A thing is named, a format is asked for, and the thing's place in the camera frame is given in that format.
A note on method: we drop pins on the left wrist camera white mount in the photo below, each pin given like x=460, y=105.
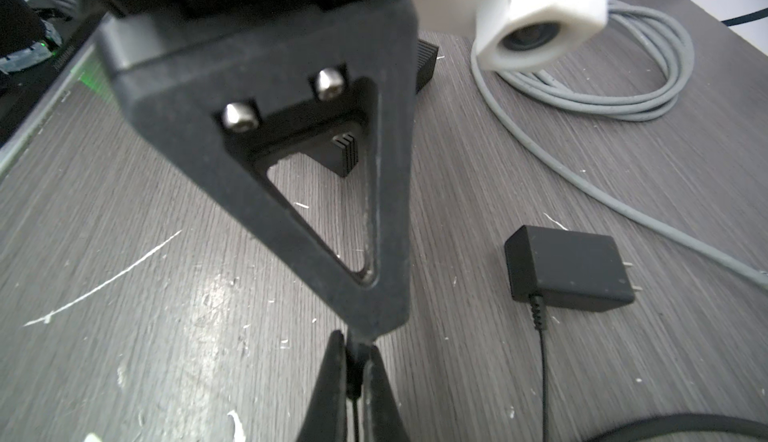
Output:
x=516, y=35

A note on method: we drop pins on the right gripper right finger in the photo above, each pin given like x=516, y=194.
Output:
x=381, y=420

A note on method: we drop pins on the small black adapter with cable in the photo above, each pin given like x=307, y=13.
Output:
x=550, y=267

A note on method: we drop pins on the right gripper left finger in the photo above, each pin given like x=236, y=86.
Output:
x=326, y=416

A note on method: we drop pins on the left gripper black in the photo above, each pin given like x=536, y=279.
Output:
x=230, y=90

